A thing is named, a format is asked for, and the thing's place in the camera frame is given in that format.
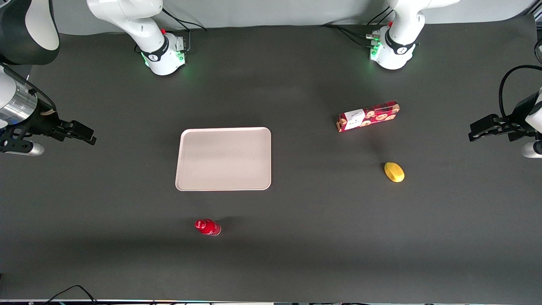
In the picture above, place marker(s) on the red coke bottle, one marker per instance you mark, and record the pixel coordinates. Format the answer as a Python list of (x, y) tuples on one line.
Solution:
[(208, 227)]

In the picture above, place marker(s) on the beige rectangular plastic tray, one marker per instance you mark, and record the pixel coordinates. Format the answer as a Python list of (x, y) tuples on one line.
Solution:
[(224, 159)]

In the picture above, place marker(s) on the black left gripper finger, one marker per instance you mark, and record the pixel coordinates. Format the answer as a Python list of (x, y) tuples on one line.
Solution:
[(478, 130), (495, 123)]

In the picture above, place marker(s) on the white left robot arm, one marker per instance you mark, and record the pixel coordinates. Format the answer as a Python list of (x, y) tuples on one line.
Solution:
[(398, 42)]

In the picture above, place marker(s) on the yellow lemon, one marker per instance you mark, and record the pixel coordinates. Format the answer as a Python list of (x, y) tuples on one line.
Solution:
[(394, 172)]

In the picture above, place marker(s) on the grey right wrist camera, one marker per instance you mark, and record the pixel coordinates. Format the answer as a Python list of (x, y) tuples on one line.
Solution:
[(25, 148)]

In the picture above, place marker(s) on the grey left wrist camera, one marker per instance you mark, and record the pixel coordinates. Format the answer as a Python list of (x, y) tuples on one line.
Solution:
[(532, 149)]

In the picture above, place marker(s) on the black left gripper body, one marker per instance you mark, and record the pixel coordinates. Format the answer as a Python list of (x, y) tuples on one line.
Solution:
[(514, 126)]

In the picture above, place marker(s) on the red cookie box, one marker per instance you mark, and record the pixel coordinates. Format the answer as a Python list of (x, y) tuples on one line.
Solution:
[(372, 116)]

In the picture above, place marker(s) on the grey aluminium frame bar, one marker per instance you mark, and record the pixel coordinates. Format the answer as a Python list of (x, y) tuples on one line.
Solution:
[(537, 12)]

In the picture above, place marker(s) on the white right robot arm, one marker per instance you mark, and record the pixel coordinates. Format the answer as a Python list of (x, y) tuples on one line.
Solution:
[(139, 25)]

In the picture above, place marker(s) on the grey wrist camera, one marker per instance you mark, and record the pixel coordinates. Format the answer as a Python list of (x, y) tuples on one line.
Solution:
[(25, 148), (532, 149)]

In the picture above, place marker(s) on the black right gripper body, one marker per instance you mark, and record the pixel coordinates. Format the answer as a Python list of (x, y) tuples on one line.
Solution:
[(43, 122)]

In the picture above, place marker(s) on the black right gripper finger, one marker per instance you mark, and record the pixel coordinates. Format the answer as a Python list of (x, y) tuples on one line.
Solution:
[(84, 140), (81, 127)]

